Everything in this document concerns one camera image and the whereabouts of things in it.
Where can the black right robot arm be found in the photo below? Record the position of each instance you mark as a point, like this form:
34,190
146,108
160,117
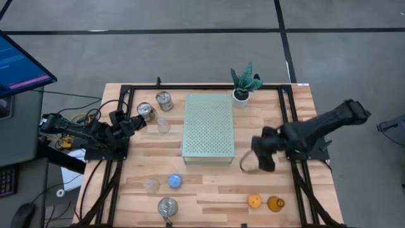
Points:
332,120

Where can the black keyboard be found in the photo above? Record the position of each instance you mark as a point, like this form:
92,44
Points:
7,182

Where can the amber ribbed glass holder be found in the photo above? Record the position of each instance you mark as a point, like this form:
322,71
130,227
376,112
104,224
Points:
274,204

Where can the black metal beam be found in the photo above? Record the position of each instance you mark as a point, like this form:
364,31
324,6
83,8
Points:
63,158

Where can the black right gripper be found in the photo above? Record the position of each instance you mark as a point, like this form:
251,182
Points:
269,141

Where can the snake plant in white pot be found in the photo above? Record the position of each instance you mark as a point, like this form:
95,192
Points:
246,80

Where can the black computer mouse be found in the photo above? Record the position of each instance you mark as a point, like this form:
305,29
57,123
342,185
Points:
23,215

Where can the black aluminium table frame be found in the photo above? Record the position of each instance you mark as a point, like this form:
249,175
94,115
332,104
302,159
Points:
205,86

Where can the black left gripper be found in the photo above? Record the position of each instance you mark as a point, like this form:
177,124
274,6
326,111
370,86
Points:
129,128

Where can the white tape strip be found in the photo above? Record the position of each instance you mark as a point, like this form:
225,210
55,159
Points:
302,84

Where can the blue-screen computer monitor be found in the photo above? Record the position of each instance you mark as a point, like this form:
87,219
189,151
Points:
19,66

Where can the clear ribbed glass holder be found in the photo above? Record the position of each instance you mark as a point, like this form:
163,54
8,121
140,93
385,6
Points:
163,126
152,187

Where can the white paper sheet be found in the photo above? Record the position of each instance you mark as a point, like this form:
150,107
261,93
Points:
71,177

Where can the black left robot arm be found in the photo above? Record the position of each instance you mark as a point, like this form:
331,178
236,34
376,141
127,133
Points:
98,133

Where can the white tape roll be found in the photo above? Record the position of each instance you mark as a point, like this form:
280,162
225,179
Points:
57,192

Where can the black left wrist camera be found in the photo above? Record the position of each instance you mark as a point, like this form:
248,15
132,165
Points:
116,116

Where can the silver lidded tin candle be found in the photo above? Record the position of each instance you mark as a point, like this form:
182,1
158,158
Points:
167,207
164,101
146,111

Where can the grey desk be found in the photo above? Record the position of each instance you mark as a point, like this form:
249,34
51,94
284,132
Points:
22,133

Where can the green perforated metal shelf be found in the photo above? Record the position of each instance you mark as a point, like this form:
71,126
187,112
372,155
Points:
209,126

